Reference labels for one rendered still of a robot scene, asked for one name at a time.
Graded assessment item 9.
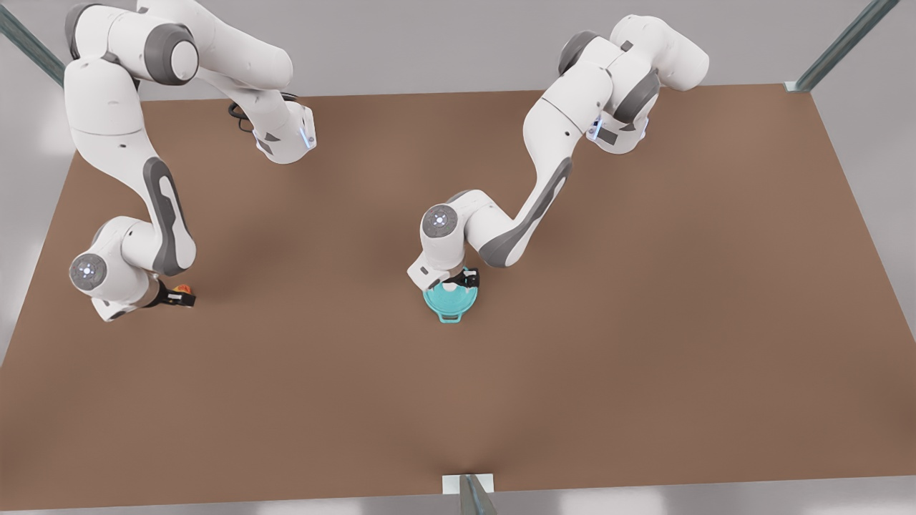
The teal pot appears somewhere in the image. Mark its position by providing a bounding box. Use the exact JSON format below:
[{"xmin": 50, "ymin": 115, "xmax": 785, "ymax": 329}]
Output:
[{"xmin": 423, "ymin": 285, "xmax": 479, "ymax": 325}]

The black cable loop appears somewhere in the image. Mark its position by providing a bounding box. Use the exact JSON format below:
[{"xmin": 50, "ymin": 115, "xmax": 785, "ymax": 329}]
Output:
[{"xmin": 228, "ymin": 92, "xmax": 298, "ymax": 134}]

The silver frame post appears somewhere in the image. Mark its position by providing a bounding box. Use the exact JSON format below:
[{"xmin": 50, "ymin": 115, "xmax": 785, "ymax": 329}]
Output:
[
  {"xmin": 784, "ymin": 0, "xmax": 900, "ymax": 94},
  {"xmin": 442, "ymin": 474, "xmax": 497, "ymax": 515},
  {"xmin": 0, "ymin": 6, "xmax": 67, "ymax": 88}
]

